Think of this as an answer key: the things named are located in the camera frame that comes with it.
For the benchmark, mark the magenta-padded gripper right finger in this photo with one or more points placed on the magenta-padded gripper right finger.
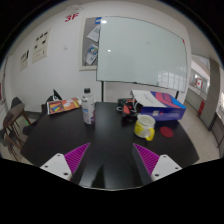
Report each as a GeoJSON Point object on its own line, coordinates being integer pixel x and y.
{"type": "Point", "coordinates": [148, 159]}

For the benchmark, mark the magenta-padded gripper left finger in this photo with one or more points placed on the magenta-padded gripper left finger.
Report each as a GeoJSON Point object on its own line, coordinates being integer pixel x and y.
{"type": "Point", "coordinates": [75, 158]}

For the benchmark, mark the clear plastic bottle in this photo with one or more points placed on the clear plastic bottle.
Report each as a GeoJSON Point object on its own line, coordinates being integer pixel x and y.
{"type": "Point", "coordinates": [88, 110]}

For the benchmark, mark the flat round red coaster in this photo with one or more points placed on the flat round red coaster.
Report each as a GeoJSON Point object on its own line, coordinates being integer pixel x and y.
{"type": "Point", "coordinates": [166, 131]}

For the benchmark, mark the orange colourful printed box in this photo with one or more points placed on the orange colourful printed box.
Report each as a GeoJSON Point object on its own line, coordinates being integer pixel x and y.
{"type": "Point", "coordinates": [63, 106]}

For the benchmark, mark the black and red power tool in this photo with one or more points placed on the black and red power tool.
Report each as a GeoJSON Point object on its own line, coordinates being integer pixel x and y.
{"type": "Point", "coordinates": [126, 109]}

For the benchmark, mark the blue and red paper bag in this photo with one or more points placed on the blue and red paper bag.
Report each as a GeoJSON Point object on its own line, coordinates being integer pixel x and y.
{"type": "Point", "coordinates": [166, 107]}

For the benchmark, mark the black pointed bag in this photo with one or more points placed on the black pointed bag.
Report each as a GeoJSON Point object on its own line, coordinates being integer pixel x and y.
{"type": "Point", "coordinates": [56, 95]}

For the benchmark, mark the brown wooden chair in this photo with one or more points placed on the brown wooden chair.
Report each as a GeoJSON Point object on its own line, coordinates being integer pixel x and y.
{"type": "Point", "coordinates": [15, 111]}
{"type": "Point", "coordinates": [8, 140]}

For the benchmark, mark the red hanging flag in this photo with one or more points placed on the red hanging flag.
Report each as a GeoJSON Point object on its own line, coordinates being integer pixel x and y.
{"type": "Point", "coordinates": [199, 83]}

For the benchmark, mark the whiteboard on stand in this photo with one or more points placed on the whiteboard on stand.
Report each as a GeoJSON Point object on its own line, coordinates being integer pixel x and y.
{"type": "Point", "coordinates": [140, 50]}

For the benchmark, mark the red wall cabinet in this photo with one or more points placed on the red wall cabinet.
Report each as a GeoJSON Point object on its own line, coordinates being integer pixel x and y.
{"type": "Point", "coordinates": [201, 107]}

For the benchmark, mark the black metal frame table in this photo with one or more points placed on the black metal frame table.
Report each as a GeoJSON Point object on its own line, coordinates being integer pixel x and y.
{"type": "Point", "coordinates": [218, 130]}

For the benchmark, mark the small white wall poster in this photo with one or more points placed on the small white wall poster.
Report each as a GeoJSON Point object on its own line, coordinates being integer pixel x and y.
{"type": "Point", "coordinates": [24, 60]}

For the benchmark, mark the large white wall poster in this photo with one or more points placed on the large white wall poster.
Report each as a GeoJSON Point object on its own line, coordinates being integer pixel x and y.
{"type": "Point", "coordinates": [41, 46]}

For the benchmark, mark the red wall sign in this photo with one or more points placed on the red wall sign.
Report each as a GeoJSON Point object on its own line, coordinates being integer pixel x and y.
{"type": "Point", "coordinates": [71, 17]}

